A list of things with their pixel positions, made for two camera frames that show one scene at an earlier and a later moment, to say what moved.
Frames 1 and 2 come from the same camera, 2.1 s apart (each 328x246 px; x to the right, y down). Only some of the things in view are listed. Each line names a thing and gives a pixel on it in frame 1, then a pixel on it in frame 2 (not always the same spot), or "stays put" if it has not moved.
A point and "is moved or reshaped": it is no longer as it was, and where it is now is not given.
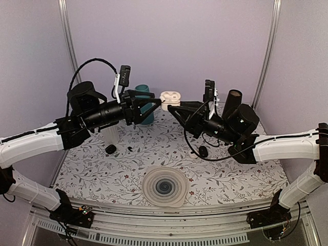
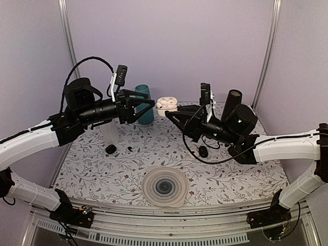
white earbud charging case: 169,98 is moved or reshaped
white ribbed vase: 110,135 stays put
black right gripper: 180,109 stays put
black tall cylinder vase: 233,100 stays put
